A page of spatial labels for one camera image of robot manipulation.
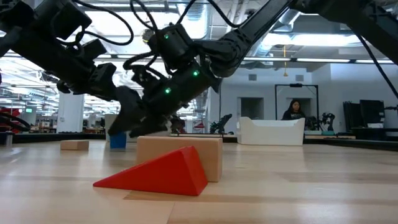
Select person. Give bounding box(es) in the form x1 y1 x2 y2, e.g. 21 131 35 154
281 99 307 121

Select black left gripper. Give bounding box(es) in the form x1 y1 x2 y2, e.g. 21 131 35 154
57 62 119 101

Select red equipment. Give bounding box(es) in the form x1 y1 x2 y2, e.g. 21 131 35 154
0 107 24 133

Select large wooden rectangular block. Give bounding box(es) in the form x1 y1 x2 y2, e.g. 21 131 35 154
136 136 223 183

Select tall black stand frame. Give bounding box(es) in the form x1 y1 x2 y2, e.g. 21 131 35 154
274 83 320 121

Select white plastic bin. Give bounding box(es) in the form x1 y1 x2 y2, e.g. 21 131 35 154
238 116 306 146

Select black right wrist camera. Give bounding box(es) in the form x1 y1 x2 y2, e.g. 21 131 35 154
143 23 195 71

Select blue rectangular block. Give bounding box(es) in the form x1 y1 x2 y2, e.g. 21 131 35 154
109 132 127 149

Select long ceiling light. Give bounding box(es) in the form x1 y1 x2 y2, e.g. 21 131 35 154
297 58 351 63
243 57 292 62

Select small wooden cube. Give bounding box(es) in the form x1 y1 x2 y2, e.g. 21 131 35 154
60 139 90 151

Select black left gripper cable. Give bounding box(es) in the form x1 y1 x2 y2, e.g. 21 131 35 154
73 0 134 46

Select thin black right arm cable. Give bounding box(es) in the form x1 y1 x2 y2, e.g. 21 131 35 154
354 30 398 100

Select black upright panels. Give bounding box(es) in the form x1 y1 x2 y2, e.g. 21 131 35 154
343 99 386 128

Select red wedge block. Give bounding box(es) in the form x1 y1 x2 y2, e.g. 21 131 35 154
92 145 208 197

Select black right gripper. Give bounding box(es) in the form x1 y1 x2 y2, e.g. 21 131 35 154
108 60 222 138

